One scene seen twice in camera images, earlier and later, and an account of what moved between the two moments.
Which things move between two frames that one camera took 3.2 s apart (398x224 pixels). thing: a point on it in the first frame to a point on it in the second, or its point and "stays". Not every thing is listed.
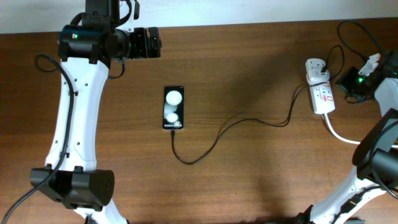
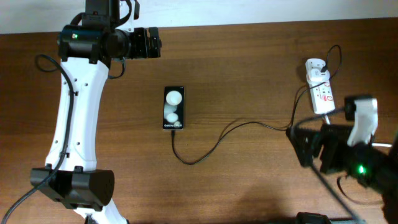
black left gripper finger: x=154 y=38 stays
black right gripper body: x=352 y=83 to x=336 y=151
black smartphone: x=173 y=107 stays
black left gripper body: x=138 y=46 stays
